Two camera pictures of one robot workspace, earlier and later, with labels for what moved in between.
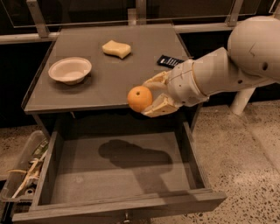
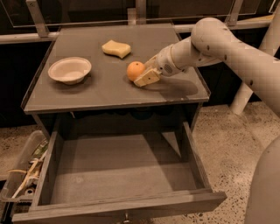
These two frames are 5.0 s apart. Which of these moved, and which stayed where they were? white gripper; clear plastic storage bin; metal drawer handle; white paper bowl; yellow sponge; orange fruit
Moved: orange fruit; white gripper
Stayed: clear plastic storage bin; yellow sponge; metal drawer handle; white paper bowl
